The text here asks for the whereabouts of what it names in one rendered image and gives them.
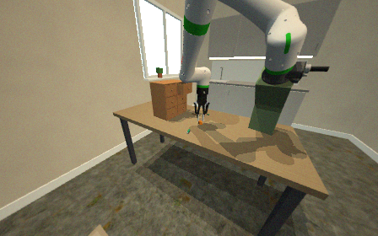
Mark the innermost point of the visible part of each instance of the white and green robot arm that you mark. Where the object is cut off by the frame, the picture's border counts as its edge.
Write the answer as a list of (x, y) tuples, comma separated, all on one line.
[(279, 21)]

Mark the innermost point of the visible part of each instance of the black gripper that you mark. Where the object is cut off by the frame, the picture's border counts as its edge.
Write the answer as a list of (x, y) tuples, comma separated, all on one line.
[(201, 100)]

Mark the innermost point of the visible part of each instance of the orange chest of drawers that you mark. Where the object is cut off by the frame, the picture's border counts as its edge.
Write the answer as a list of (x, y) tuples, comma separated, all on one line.
[(158, 97)]

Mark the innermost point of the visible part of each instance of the brown wooden drawer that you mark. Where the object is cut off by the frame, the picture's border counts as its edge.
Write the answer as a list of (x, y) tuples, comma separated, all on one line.
[(184, 88), (171, 112), (170, 89), (171, 101), (181, 98), (181, 108)]

